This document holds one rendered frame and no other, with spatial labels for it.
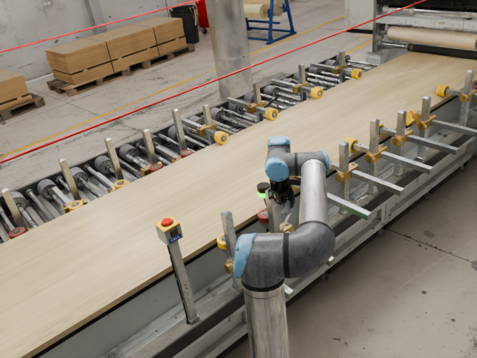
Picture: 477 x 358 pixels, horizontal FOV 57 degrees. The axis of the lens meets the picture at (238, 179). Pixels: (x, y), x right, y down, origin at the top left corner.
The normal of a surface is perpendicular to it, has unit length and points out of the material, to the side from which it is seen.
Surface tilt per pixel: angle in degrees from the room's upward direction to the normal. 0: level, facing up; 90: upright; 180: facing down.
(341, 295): 0
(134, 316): 90
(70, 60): 90
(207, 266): 90
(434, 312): 0
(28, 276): 0
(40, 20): 90
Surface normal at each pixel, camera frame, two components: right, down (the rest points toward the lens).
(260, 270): -0.15, 0.36
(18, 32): 0.70, 0.29
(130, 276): -0.13, -0.85
